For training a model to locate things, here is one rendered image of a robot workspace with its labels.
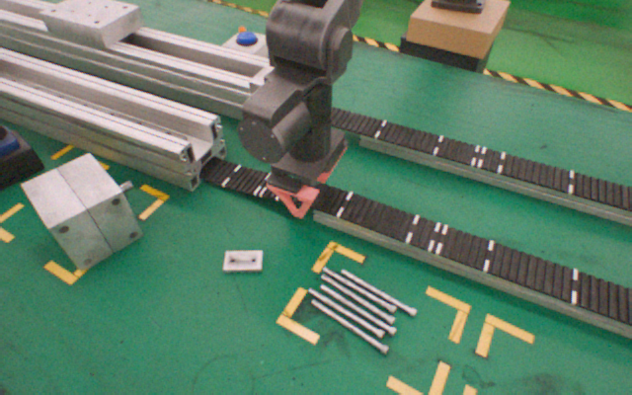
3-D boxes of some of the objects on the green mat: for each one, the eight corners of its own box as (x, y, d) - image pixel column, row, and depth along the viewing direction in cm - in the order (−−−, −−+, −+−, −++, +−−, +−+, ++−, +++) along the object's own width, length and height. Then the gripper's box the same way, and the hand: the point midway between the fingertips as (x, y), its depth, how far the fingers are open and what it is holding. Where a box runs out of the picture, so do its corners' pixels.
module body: (227, 154, 72) (218, 115, 66) (192, 192, 65) (179, 152, 59) (-63, 55, 96) (-88, 20, 90) (-109, 76, 89) (-138, 39, 83)
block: (159, 226, 61) (139, 181, 54) (81, 273, 55) (47, 229, 48) (128, 190, 66) (106, 144, 59) (53, 229, 60) (20, 184, 53)
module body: (279, 98, 84) (276, 59, 78) (254, 125, 77) (249, 86, 71) (9, 21, 108) (-9, -12, 102) (-28, 38, 101) (-48, 3, 95)
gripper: (311, 151, 45) (312, 235, 56) (353, 94, 53) (346, 179, 64) (258, 134, 47) (270, 219, 58) (305, 82, 55) (307, 166, 66)
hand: (309, 194), depth 61 cm, fingers open, 8 cm apart
